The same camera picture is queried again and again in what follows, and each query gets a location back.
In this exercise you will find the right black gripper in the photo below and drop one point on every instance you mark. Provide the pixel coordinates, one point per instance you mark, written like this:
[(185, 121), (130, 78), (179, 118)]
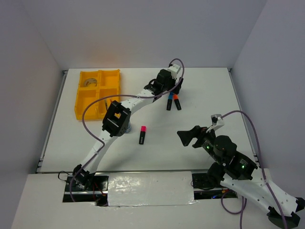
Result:
[(185, 136)]

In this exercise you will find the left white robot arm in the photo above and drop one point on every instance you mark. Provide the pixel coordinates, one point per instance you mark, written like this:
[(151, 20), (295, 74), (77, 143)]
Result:
[(116, 120)]

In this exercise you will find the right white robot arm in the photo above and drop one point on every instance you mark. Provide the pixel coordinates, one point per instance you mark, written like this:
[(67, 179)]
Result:
[(241, 174)]

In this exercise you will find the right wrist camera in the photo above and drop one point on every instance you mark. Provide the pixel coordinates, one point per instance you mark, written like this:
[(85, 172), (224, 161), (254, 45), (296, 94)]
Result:
[(217, 122)]

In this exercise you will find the pink highlighter marker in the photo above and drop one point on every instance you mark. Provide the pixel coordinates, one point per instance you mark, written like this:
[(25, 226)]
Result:
[(142, 135)]

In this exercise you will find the blue highlighter marker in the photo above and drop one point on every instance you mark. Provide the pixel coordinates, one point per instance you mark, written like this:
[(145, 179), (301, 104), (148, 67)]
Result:
[(169, 101)]

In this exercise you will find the orange highlighter marker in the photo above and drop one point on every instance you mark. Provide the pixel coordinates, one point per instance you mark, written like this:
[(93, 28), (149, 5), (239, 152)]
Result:
[(177, 102)]

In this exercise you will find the metal base rail plate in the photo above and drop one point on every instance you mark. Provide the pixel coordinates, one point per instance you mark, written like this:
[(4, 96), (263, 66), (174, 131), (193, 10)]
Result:
[(141, 189)]

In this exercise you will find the blue pen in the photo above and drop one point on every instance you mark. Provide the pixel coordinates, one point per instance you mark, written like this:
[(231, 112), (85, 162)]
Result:
[(106, 106)]

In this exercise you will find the clear tape roll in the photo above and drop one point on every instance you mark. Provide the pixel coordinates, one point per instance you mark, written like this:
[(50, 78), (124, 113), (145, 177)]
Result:
[(90, 82)]

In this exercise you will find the yellow four-compartment plastic bin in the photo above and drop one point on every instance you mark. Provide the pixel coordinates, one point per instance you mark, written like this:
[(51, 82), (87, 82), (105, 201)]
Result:
[(108, 83)]

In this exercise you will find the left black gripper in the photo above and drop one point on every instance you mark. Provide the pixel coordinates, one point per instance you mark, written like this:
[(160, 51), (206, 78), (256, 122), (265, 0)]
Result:
[(177, 89)]

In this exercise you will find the blue-lidded round jar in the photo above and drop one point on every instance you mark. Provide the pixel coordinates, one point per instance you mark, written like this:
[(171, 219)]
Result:
[(128, 128)]

